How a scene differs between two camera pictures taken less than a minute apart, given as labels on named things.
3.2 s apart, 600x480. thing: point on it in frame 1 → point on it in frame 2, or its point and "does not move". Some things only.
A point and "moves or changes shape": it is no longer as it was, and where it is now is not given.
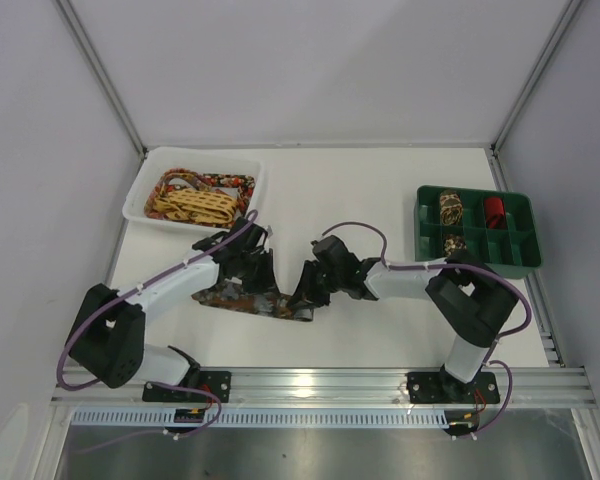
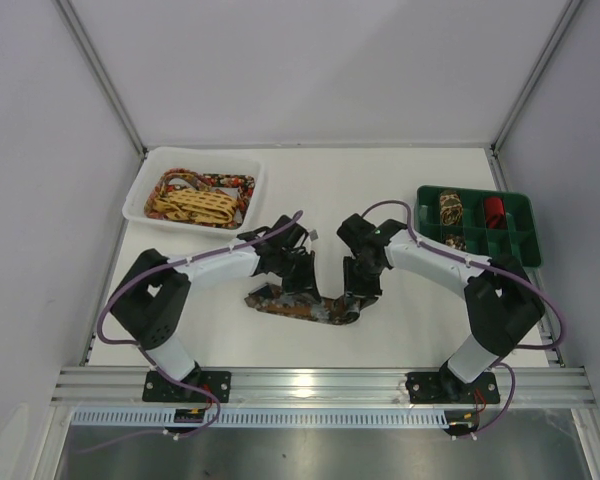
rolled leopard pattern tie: (451, 207) does not move
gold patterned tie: (197, 206) does not move
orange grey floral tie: (231, 293) moves or changes shape
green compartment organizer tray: (499, 227) does not move
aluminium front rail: (320, 387) does not move
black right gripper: (313, 281) → (361, 275)
